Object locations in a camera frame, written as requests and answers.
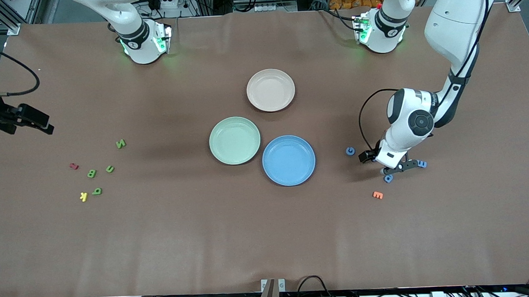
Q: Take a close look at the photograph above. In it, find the blue plate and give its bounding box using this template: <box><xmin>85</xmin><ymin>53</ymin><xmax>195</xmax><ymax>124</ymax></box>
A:
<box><xmin>261</xmin><ymin>134</ymin><xmax>317</xmax><ymax>187</ymax></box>

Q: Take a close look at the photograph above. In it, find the beige plate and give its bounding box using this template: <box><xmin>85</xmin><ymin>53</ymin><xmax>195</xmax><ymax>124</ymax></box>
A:
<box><xmin>245</xmin><ymin>68</ymin><xmax>297</xmax><ymax>113</ymax></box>

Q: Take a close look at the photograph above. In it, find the green plate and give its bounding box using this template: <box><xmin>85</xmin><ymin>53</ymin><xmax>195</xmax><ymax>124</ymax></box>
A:
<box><xmin>208</xmin><ymin>116</ymin><xmax>262</xmax><ymax>166</ymax></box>

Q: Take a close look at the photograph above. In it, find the brown table cover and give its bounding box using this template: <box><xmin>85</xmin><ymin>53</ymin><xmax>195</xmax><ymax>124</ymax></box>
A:
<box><xmin>0</xmin><ymin>2</ymin><xmax>529</xmax><ymax>297</ymax></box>

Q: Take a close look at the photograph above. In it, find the black cable bundle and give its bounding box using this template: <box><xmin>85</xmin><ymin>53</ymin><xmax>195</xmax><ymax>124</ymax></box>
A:
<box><xmin>296</xmin><ymin>274</ymin><xmax>340</xmax><ymax>297</ymax></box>

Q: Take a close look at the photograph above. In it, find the black base cable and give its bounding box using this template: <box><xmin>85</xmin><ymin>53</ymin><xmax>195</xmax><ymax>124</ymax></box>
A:
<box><xmin>314</xmin><ymin>0</ymin><xmax>358</xmax><ymax>33</ymax></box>

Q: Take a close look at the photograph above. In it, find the silver clamp bracket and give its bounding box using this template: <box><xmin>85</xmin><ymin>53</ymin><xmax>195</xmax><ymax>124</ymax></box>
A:
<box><xmin>260</xmin><ymin>279</ymin><xmax>286</xmax><ymax>294</ymax></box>

